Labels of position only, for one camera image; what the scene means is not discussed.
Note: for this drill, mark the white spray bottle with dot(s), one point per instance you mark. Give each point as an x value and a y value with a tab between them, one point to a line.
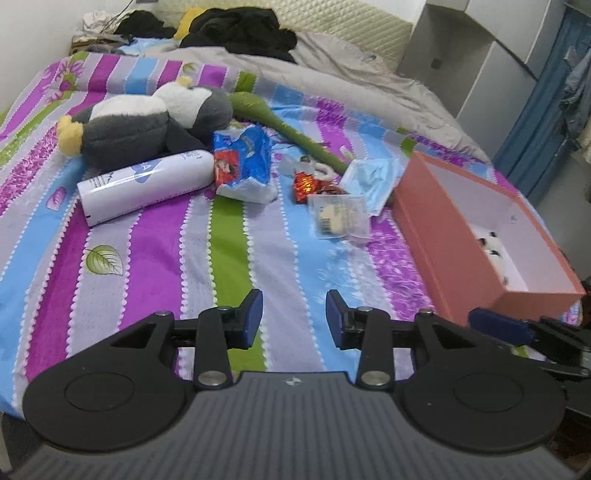
143	184

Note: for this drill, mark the small black white panda plush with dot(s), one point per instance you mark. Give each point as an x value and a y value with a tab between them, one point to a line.
491	244

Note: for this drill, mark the blue face mask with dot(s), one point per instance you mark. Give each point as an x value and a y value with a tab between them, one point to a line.
369	180

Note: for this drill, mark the grey white penguin plush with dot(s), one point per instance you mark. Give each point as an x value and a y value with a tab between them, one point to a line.
129	134

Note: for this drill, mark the blue red tissue packet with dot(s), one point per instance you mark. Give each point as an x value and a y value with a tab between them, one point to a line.
244	157

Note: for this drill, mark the green massage stick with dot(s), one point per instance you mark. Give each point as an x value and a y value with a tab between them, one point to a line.
251	106

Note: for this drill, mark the black jacket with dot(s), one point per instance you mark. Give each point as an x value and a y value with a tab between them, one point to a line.
240	32

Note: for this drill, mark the white crumpled cloth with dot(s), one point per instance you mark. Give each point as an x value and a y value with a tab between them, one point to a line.
92	21

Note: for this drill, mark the grey wardrobe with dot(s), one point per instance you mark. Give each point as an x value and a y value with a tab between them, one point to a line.
485	83

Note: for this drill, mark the orange cardboard box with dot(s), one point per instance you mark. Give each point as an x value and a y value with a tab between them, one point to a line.
443	221

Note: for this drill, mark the grey duvet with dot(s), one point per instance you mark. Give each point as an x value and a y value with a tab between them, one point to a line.
369	92

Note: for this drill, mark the clear plastic packet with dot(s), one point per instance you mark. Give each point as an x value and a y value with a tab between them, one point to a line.
337	214

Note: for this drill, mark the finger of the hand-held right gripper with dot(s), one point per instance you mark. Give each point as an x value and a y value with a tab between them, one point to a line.
501	325
568	373

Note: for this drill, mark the blue curtain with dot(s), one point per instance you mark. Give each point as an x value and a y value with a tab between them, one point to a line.
531	115

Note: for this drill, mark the red foil candy wrapper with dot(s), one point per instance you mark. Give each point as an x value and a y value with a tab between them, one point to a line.
304	184
328	188

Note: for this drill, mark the yellow pillow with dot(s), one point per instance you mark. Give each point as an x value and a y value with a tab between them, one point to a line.
184	25

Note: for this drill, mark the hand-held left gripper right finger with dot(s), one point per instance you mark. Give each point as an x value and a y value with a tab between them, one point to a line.
334	318

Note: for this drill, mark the black crumpled garment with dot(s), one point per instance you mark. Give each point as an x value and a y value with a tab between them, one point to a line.
143	23

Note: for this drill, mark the hanging denim clothes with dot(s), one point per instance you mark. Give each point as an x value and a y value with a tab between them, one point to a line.
577	101

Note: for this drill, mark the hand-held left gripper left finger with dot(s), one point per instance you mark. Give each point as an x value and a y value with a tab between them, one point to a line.
251	318

